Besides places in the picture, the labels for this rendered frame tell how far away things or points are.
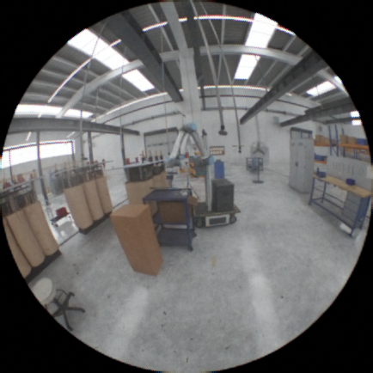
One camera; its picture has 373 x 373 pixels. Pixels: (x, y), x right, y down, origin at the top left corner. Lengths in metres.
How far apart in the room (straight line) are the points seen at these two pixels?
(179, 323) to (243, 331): 0.62
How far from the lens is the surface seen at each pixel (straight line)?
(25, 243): 2.73
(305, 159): 4.95
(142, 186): 2.06
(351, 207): 3.44
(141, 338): 1.53
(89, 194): 3.25
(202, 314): 1.50
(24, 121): 9.66
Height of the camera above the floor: 1.43
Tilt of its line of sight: 15 degrees down
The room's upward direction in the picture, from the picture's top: 5 degrees counter-clockwise
